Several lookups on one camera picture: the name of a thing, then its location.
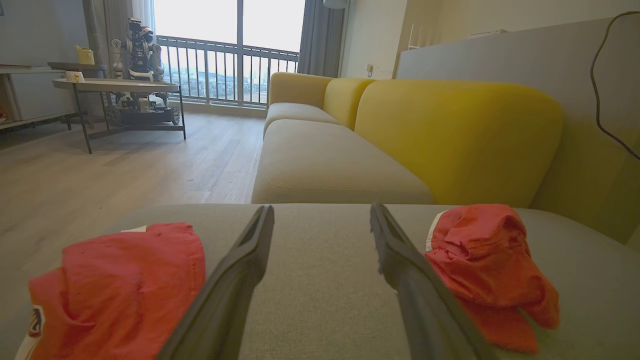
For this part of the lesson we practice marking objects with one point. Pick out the narrow yellow sofa backrest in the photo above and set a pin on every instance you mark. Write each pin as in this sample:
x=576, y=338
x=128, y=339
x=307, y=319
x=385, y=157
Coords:
x=345, y=100

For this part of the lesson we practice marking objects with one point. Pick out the white wall socket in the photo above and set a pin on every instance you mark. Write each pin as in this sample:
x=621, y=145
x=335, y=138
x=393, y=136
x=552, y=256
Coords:
x=370, y=68

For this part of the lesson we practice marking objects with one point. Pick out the white and black wheeled robot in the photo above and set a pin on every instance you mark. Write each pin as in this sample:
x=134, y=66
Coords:
x=140, y=55

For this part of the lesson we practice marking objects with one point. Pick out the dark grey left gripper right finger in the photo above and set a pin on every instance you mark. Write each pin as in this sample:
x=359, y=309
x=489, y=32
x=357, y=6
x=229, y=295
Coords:
x=425, y=310

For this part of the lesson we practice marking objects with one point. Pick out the pale green shelf cabinet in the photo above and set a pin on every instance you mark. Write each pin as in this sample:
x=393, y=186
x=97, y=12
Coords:
x=35, y=95

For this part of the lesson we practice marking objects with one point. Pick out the grey curtain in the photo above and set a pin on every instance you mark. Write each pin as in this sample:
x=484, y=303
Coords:
x=320, y=40
x=112, y=25

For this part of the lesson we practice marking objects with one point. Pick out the red garment with white trim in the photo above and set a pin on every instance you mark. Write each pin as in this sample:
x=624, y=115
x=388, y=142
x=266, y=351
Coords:
x=490, y=260

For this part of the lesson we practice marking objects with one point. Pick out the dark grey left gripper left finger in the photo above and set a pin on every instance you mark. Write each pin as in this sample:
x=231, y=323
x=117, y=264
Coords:
x=225, y=300

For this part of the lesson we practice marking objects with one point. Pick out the small white box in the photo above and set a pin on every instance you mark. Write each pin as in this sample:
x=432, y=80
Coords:
x=75, y=76

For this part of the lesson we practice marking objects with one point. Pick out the red jersey with black lettering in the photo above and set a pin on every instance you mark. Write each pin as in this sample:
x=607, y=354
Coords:
x=120, y=290

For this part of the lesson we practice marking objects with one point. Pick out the white lamp shade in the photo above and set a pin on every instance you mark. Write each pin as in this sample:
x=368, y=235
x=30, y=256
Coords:
x=335, y=3

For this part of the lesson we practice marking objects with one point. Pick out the dark wooden side table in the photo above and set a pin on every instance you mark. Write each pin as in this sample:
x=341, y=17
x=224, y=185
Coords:
x=75, y=66

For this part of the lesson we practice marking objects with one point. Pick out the flat white device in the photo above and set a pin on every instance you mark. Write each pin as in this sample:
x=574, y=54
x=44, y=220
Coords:
x=487, y=34

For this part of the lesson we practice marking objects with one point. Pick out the tangled clutter in shelf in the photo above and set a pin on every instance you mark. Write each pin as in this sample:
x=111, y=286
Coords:
x=2, y=116

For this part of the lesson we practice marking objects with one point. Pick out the grey sofa seat cushion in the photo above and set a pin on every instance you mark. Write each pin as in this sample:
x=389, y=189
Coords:
x=325, y=165
x=295, y=112
x=325, y=280

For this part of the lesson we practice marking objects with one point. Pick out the grey low partition panel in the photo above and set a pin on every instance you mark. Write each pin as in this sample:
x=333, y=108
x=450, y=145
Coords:
x=575, y=80

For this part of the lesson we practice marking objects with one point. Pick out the yellow watering can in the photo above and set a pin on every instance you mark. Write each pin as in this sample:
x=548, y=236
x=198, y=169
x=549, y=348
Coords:
x=85, y=56

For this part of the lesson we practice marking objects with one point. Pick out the round-top coffee table black legs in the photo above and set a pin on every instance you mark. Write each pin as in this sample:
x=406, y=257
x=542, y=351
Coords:
x=115, y=85

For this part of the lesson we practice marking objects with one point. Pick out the yellow sofa end backrest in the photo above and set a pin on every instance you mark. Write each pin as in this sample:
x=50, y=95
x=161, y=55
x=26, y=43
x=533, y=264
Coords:
x=297, y=89

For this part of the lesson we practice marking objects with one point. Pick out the wide yellow sofa backrest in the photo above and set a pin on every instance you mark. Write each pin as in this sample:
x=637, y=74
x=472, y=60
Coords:
x=460, y=140

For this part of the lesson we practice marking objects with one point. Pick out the grey balcony railing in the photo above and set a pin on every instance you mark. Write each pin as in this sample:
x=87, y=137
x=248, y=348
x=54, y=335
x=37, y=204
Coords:
x=225, y=75

